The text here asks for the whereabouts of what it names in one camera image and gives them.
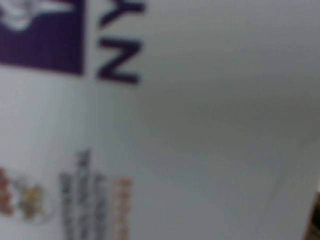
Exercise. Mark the white printed brochure book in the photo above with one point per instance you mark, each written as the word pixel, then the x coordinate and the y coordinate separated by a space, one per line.
pixel 200 125

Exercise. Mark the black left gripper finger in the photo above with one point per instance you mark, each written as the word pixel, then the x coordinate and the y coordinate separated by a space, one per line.
pixel 315 225

